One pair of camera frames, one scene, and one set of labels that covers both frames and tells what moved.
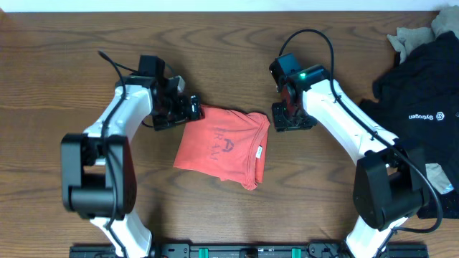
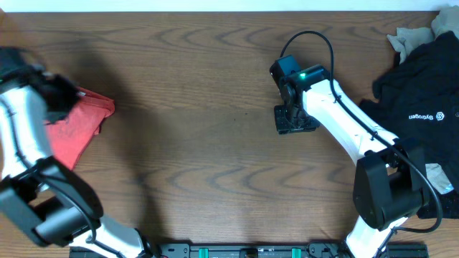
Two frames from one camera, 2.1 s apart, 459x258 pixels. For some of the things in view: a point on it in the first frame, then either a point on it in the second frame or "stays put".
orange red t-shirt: (226, 144) -> (72, 130)
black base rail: (250, 250) stays put
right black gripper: (281, 117) stays put
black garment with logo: (419, 101) stays put
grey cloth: (407, 39) stays put
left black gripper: (195, 108) -> (59, 99)
